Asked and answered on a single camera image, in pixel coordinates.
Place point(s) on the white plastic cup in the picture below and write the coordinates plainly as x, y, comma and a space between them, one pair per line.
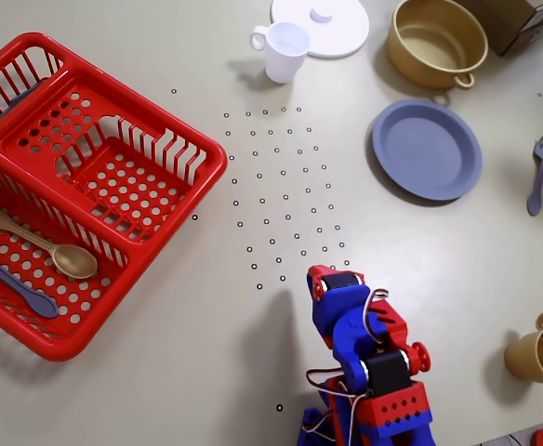
283, 51

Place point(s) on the brown cardboard box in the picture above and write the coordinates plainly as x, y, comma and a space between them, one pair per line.
508, 23

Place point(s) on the beige plastic spoon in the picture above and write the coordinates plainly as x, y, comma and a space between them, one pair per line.
74, 262

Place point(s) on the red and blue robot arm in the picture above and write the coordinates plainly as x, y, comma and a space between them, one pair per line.
392, 409

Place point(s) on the grey plastic plate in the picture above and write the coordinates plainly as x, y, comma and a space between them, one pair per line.
425, 148

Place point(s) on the white round plate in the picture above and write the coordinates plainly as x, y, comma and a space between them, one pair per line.
341, 28

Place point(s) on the grey plastic cutlery piece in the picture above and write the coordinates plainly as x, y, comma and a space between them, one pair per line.
25, 98

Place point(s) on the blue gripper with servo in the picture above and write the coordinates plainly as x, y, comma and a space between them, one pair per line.
339, 282

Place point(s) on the beige plastic mug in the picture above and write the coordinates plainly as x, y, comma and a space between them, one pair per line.
527, 358

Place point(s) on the gold plastic pot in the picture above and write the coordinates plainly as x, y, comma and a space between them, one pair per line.
434, 46

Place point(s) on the red plastic dish rack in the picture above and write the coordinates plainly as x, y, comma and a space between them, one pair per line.
62, 353

